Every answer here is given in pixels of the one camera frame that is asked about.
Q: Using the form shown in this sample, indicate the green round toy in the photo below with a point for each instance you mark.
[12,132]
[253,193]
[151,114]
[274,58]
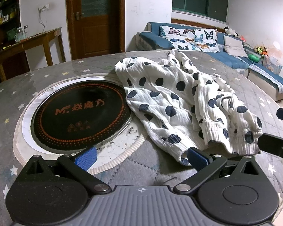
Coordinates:
[254,58]

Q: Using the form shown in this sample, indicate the assorted small boxes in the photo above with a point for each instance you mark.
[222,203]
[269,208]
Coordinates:
[6,4]

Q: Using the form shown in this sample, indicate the brown wooden door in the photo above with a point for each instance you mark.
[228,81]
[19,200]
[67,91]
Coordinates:
[94,35]

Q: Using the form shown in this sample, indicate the small colourful toys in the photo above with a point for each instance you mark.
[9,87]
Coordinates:
[260,50]

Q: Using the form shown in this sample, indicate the dark wooden shelf cabinet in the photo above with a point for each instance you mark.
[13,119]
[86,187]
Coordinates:
[0,35]

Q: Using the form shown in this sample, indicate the wooden side table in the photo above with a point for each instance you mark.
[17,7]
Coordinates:
[37,37]

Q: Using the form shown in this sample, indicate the glass jar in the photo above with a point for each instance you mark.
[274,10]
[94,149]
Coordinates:
[26,31]

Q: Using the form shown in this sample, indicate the black round induction cooker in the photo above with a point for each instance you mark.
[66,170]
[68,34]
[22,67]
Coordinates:
[80,113]

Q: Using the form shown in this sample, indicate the white polka dot garment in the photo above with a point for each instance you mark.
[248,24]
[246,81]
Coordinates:
[167,94]

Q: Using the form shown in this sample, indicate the grey star quilted tablecloth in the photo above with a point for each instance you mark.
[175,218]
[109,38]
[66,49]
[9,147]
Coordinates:
[250,87]

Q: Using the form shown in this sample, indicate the black and white plush toy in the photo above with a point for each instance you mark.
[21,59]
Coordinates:
[231,31]

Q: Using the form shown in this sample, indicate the blue sofa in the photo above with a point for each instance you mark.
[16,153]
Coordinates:
[228,58]

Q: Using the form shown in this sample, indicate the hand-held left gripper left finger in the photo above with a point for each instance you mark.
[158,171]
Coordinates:
[86,159]

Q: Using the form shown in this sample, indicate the grey pillow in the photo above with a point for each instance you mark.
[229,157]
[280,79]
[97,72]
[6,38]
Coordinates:
[234,46]

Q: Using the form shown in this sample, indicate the butterfly print pillow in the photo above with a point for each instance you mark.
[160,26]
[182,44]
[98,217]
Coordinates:
[191,40]

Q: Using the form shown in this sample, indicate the white wall socket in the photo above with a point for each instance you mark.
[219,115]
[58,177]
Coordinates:
[43,8]

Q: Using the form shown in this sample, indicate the glass jug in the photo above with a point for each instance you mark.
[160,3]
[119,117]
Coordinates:
[19,34]

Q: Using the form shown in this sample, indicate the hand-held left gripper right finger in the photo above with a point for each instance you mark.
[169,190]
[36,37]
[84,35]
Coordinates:
[198,160]

